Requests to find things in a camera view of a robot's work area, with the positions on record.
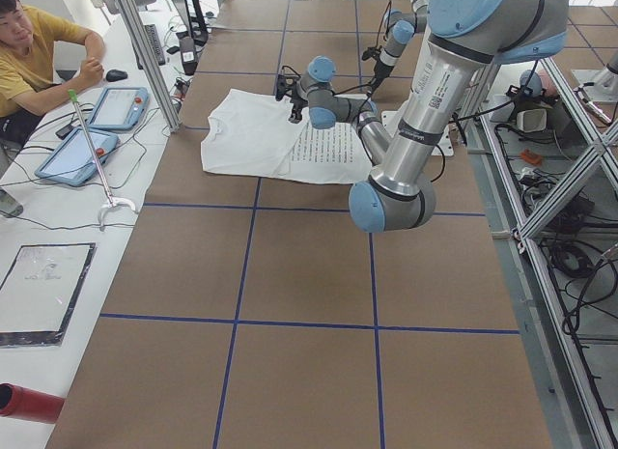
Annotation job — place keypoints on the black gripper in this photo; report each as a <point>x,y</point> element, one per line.
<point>379,72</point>
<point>295,101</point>

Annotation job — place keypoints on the white long-sleeve printed T-shirt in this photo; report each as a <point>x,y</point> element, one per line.
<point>250,135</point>

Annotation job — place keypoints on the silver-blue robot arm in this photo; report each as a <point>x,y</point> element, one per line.
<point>399,28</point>
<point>462,36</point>

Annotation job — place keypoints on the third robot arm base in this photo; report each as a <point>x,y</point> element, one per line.
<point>598,85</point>

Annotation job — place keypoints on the person's hand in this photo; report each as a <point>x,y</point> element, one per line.
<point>91,71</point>

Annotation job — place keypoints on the black keyboard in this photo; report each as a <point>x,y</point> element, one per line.
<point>154,41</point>

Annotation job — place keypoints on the orange plastic part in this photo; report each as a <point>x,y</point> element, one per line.
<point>531,157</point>

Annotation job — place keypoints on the upper blue teach pendant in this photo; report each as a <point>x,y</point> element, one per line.
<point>119,109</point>

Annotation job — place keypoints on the blue teach pendant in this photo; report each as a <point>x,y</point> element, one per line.
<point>71,162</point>
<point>119,109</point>

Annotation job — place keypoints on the black computer mouse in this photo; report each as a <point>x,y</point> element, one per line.
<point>115,75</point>

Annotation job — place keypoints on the long reach grabber stick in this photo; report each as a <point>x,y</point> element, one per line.
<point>112,201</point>

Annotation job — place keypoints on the lower blue teach pendant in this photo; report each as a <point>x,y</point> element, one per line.
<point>71,162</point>

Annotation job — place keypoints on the person in yellow shirt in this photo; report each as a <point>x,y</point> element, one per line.
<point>28,90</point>

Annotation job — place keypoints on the red cylinder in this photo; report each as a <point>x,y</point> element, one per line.
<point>31,405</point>

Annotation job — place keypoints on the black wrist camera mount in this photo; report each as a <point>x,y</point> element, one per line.
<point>286,81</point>
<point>371,52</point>

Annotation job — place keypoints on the aluminium frame post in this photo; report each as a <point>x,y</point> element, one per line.
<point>135,27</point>

